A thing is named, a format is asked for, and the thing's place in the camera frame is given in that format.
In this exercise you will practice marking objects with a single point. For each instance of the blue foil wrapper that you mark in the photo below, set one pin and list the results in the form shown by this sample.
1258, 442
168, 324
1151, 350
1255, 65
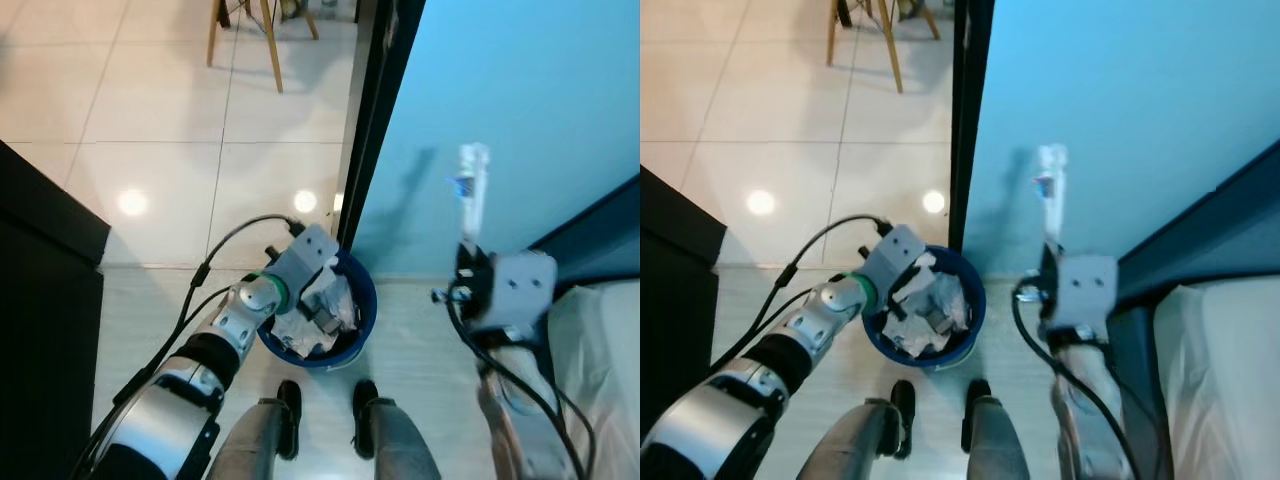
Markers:
458, 184

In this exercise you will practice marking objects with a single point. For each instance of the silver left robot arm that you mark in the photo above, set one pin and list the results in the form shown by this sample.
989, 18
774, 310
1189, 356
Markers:
180, 400
740, 410

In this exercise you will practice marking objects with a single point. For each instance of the blue trash bin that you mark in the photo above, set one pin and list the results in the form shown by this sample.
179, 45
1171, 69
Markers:
973, 300
366, 300

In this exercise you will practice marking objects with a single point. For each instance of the crumpled white paper rubbish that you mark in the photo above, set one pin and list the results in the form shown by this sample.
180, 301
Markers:
300, 335
915, 335

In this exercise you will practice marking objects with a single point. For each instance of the cream mattress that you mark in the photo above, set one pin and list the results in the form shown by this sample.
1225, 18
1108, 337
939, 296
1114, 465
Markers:
1220, 380
600, 380

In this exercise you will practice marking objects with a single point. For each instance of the grey robot right leg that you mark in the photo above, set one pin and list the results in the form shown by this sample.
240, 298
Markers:
1000, 445
400, 445

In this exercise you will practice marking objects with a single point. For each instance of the grey robot leg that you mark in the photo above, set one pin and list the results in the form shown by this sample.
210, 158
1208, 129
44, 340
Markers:
840, 440
400, 445
1000, 445
245, 440

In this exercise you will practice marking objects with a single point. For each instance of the black cabinet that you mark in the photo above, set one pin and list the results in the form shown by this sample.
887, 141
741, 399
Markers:
40, 330
675, 330

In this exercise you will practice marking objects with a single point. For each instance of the grey robot left leg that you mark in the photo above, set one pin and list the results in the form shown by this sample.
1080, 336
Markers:
245, 440
840, 440

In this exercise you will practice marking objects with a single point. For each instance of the wooden chair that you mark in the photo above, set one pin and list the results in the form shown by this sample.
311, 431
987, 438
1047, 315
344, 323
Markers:
890, 50
272, 50

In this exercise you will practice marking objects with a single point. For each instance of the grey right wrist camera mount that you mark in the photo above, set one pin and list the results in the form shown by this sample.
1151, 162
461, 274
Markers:
520, 290
1085, 290

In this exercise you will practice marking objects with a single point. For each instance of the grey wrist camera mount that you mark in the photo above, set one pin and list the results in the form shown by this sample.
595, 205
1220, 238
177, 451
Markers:
520, 290
300, 262
895, 255
1085, 290

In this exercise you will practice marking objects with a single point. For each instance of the teal upholstered bed frame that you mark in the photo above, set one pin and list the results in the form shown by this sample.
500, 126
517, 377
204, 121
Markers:
1220, 230
600, 240

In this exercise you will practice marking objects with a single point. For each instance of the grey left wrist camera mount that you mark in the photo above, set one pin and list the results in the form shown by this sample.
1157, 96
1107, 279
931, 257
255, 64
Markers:
300, 262
895, 255

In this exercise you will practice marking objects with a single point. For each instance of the black door frame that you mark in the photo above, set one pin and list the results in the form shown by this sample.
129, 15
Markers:
375, 100
968, 100

